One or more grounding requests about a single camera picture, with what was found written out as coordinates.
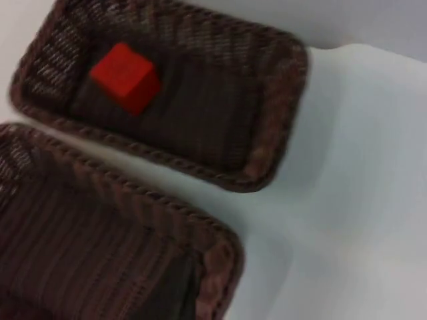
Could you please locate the dark brown wicker basket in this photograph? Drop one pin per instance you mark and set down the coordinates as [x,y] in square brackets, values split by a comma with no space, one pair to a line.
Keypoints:
[83,240]
[200,126]

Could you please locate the red cube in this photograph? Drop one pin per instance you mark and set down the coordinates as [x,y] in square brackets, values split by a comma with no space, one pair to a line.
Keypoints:
[125,75]

